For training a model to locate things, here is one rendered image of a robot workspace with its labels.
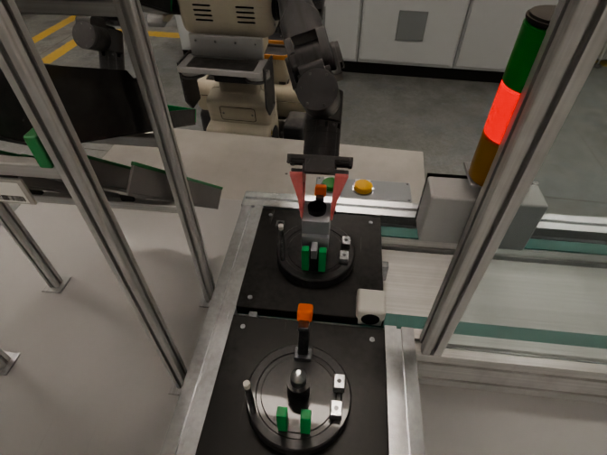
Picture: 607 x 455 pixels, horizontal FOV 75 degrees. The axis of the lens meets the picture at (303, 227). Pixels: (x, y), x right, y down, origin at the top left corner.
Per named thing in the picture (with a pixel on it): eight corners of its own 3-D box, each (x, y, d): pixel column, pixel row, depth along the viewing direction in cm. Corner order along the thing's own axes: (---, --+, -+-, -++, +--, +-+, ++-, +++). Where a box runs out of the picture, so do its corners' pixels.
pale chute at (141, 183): (159, 197, 81) (163, 175, 80) (219, 209, 78) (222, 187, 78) (42, 178, 53) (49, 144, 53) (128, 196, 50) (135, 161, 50)
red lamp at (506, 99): (478, 119, 40) (495, 71, 36) (530, 122, 39) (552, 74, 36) (489, 147, 36) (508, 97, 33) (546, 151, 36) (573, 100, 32)
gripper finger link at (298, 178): (331, 221, 60) (336, 160, 60) (285, 218, 61) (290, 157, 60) (332, 219, 67) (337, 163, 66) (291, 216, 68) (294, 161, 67)
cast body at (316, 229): (305, 222, 70) (305, 191, 65) (330, 224, 70) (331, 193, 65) (300, 258, 64) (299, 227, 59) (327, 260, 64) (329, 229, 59)
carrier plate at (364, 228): (263, 214, 82) (262, 207, 81) (379, 223, 80) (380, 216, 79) (237, 312, 65) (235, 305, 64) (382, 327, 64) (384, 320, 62)
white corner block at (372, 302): (355, 301, 67) (357, 287, 64) (382, 303, 67) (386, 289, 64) (354, 325, 64) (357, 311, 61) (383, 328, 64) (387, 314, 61)
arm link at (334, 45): (338, 44, 63) (287, 62, 65) (331, 10, 52) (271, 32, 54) (358, 116, 64) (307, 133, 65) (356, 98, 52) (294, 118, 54)
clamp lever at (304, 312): (296, 347, 56) (298, 301, 53) (311, 348, 56) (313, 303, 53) (294, 365, 53) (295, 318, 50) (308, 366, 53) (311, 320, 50)
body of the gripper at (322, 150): (352, 169, 60) (356, 119, 59) (285, 165, 61) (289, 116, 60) (350, 172, 66) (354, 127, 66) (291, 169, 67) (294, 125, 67)
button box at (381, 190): (315, 195, 94) (316, 174, 90) (405, 202, 92) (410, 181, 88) (312, 216, 89) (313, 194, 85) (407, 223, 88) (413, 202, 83)
